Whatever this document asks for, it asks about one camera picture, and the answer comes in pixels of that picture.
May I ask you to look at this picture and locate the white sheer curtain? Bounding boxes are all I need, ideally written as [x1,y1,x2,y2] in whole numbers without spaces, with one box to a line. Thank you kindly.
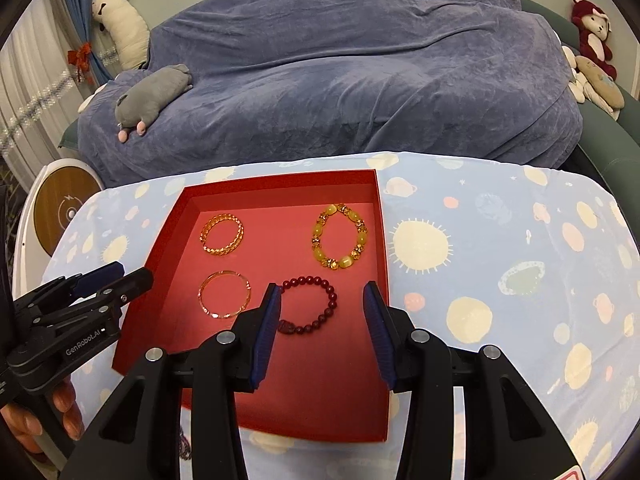
[0,5,88,196]

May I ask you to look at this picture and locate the red cardboard box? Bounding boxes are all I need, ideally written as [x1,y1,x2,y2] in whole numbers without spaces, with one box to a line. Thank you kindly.
[111,170,392,443]

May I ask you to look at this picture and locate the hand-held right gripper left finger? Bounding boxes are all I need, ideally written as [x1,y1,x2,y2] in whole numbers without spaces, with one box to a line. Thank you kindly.
[60,282,284,480]

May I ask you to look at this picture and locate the red plush bear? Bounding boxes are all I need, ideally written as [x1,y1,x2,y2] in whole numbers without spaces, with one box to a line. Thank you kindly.
[571,0,618,81]

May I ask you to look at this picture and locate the grey plush toy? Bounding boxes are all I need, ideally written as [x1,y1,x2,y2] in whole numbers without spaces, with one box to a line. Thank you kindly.
[114,63,194,142]

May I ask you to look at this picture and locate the planet print blue tablecloth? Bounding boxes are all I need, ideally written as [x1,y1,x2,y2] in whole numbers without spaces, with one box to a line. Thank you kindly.
[40,151,640,480]

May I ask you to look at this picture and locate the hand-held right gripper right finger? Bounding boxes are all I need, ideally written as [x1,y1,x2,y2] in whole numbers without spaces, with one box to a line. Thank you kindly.
[362,281,583,480]

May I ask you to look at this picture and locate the dark red bead bracelet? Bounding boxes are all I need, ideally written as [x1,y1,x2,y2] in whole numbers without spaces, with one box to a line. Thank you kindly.
[277,275,341,338]

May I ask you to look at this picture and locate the white round wooden-top table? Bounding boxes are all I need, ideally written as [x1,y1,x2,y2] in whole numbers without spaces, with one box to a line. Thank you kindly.
[12,160,103,321]

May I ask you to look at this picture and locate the blue curtain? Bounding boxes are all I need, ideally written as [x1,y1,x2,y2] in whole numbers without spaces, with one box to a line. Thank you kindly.
[55,0,118,86]

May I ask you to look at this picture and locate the person's left hand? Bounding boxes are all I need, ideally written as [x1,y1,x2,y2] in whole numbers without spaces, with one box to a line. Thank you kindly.
[0,379,86,461]

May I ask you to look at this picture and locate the white plush toy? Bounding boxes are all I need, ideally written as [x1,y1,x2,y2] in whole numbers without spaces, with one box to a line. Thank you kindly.
[90,0,151,71]

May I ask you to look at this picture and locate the white pillow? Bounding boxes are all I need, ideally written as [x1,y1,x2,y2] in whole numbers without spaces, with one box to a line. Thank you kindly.
[77,85,108,114]

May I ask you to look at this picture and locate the blue velvet blanket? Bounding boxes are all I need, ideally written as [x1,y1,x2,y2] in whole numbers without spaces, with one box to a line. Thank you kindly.
[77,0,585,188]

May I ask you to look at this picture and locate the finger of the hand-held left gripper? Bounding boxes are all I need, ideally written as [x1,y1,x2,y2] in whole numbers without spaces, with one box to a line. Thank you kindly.
[12,261,126,313]
[30,266,155,333]

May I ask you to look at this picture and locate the silver tinsel garland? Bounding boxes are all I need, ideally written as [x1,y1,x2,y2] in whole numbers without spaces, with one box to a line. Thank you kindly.
[0,50,121,153]

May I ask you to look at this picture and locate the red bow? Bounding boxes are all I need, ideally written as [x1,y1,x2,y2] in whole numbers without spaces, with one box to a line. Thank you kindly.
[67,42,96,83]

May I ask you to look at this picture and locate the thin gold bangle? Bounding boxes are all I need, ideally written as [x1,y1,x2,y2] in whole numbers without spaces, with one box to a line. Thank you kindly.
[197,270,252,320]

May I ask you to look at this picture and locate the yellow bead bracelet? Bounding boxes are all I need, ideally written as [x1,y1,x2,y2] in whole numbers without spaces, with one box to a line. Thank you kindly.
[311,202,371,270]

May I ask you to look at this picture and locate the gold chain bracelet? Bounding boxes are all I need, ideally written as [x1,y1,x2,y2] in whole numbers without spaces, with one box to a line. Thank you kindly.
[200,213,246,256]

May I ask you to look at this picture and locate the garnet bead string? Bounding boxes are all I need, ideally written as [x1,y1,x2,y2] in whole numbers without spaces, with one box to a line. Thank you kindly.
[175,425,194,461]

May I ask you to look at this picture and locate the beige plush toy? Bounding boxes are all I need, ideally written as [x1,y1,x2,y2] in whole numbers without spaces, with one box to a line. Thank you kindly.
[562,45,627,121]

